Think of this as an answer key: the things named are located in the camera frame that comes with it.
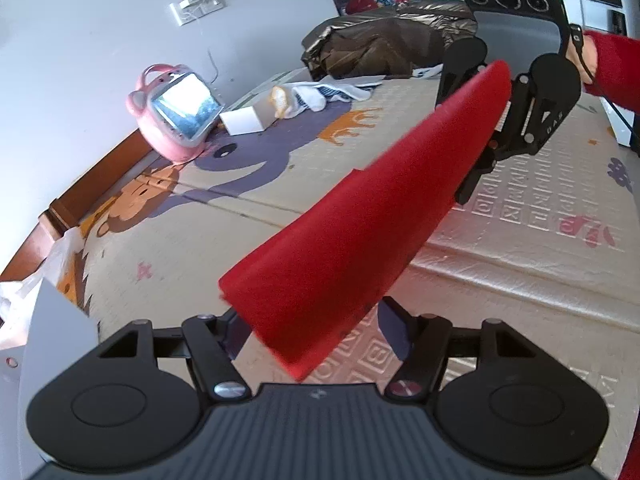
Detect pink toy screen device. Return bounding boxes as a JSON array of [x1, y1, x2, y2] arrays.
[[127, 63, 224, 163]]

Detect person's red clothing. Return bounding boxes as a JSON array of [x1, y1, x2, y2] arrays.
[[617, 435, 640, 480]]

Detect orange plastic packet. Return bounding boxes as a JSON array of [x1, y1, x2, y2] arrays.
[[270, 85, 293, 120]]

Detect person's right forearm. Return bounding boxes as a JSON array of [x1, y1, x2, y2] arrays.
[[567, 30, 640, 111]]

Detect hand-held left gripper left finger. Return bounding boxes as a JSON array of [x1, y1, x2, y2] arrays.
[[97, 305, 253, 403]]

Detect white plastic bag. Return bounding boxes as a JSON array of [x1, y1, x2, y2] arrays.
[[0, 227, 83, 351]]

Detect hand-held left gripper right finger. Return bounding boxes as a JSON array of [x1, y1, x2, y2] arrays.
[[377, 296, 541, 403]]

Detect white wall socket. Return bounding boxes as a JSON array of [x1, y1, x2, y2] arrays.
[[169, 0, 226, 26]]

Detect red shopping bag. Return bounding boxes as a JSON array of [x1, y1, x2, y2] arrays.
[[218, 60, 513, 382]]

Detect brown padded jacket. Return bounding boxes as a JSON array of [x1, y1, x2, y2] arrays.
[[301, 0, 478, 81]]

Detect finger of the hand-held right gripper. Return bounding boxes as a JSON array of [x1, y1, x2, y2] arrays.
[[434, 66, 484, 110], [455, 75, 561, 206]]

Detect black cable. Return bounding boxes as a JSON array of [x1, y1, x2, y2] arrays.
[[567, 22, 640, 153]]

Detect white striped cloth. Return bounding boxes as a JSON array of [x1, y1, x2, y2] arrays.
[[290, 81, 373, 113]]

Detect small white box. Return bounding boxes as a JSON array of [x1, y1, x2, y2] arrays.
[[219, 102, 278, 136]]

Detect brown wooden baseboard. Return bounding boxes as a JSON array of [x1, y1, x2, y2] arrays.
[[0, 127, 156, 281]]

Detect white cardboard box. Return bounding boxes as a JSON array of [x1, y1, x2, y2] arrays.
[[0, 277, 101, 480]]

